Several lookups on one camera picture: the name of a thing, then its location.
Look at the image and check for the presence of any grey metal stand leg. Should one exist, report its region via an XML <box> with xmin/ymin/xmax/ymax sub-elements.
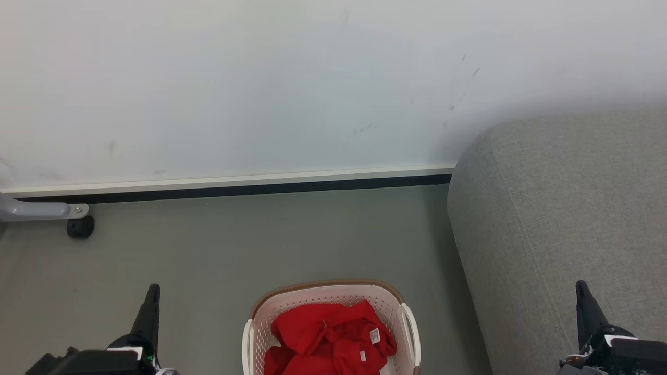
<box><xmin>0</xmin><ymin>192</ymin><xmax>89</xmax><ymax>223</ymax></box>

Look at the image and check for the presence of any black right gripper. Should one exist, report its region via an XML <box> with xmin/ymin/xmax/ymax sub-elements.
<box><xmin>559</xmin><ymin>280</ymin><xmax>667</xmax><ymax>375</ymax></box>

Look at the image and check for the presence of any red garment with white labels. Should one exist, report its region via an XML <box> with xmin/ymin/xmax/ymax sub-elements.
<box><xmin>263</xmin><ymin>299</ymin><xmax>398</xmax><ymax>375</ymax></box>

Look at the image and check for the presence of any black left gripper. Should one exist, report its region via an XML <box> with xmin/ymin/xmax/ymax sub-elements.
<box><xmin>25</xmin><ymin>283</ymin><xmax>180</xmax><ymax>375</ymax></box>

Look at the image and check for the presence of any grey fabric sofa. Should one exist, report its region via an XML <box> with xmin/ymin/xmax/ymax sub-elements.
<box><xmin>447</xmin><ymin>107</ymin><xmax>667</xmax><ymax>375</ymax></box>

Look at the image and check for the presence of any white perforated laundry basket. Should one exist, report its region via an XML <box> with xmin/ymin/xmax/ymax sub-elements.
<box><xmin>241</xmin><ymin>280</ymin><xmax>422</xmax><ymax>375</ymax></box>

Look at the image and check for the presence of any black caster wheel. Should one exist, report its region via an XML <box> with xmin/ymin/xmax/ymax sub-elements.
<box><xmin>66</xmin><ymin>215</ymin><xmax>95</xmax><ymax>239</ymax></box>

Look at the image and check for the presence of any white and black baseboard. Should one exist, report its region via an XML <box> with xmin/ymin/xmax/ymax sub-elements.
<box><xmin>0</xmin><ymin>162</ymin><xmax>458</xmax><ymax>205</ymax></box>

